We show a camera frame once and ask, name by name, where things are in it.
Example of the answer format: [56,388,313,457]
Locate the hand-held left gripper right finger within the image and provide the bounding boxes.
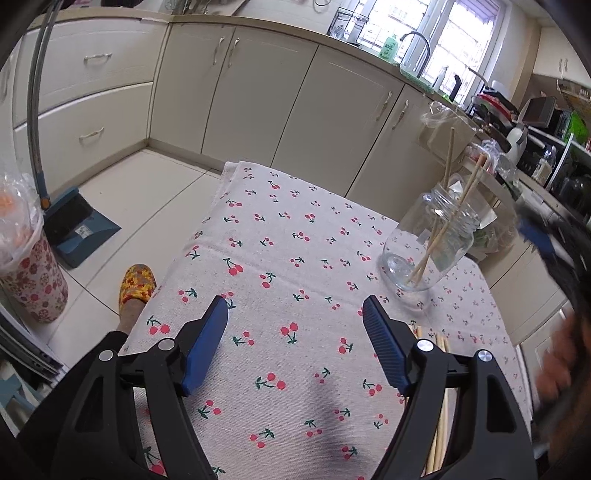
[362,295,540,480]

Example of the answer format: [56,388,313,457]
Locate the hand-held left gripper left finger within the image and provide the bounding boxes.
[55,295,230,480]

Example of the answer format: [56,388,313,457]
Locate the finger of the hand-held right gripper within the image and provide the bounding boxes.
[517,215,559,268]

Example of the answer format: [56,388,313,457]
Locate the wooden chopstick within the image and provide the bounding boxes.
[408,325,437,478]
[407,154,488,284]
[429,335,451,478]
[436,336,458,476]
[418,127,457,278]
[416,326,441,478]

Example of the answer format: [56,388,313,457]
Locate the clear glass jar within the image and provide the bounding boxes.
[381,174,482,291]

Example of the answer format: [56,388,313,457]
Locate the person's right hand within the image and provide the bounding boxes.
[536,316,580,403]

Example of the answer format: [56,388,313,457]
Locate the cream side cabinet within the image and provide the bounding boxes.
[480,231,575,344]

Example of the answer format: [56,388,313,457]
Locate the clear water bottle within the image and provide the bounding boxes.
[531,145,557,182]

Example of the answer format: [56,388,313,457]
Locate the yellow floral slipper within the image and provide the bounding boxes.
[119,264,158,319]

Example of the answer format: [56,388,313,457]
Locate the crumpled clear plastic bag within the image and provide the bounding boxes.
[466,138,522,185]

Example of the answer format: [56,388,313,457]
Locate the white plastic jug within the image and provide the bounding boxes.
[505,126,528,162]

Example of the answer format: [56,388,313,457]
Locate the green box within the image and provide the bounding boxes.
[558,111,591,144]

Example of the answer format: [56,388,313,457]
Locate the black microwave oven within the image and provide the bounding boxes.
[519,97,560,131]

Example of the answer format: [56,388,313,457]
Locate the red frying pan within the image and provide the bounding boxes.
[475,92,519,121]

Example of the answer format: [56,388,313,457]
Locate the beige hanging waste bin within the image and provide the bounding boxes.
[418,117,474,155]

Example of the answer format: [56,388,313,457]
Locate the cherry print tablecloth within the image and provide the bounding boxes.
[119,161,534,480]

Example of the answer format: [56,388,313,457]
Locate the clear hanging plastic bag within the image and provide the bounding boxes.
[420,99,476,144]

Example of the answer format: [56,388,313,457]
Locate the cream cabinet door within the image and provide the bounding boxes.
[202,27,320,171]
[271,46,407,197]
[346,85,467,213]
[154,23,238,155]

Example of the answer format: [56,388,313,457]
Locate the blue dustpan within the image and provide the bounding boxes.
[44,186,122,269]

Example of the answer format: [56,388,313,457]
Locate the grey metal rails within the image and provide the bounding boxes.
[0,300,63,384]

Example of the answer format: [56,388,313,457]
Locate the floral trash bin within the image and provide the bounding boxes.
[0,226,69,324]

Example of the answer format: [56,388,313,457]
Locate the light blue plastic object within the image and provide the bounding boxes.
[0,369,38,411]

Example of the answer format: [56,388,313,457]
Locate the green dish cloth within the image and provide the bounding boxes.
[399,65,435,93]

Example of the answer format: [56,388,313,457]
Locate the barred kitchen window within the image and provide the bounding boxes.
[355,0,509,95]

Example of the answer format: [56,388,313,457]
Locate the curved sink faucet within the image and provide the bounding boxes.
[399,31,432,79]

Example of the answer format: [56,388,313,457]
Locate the green dish soap bottle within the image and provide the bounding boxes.
[379,31,400,61]

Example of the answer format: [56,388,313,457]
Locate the cream drawer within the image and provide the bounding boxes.
[14,21,162,125]
[14,83,155,195]

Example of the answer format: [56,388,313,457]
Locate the beige kitchen countertop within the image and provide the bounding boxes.
[18,7,467,116]

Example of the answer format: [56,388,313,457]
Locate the cream wall cabinet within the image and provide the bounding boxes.
[533,23,588,88]

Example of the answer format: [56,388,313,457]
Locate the wire sink rack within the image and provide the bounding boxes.
[330,7,370,44]

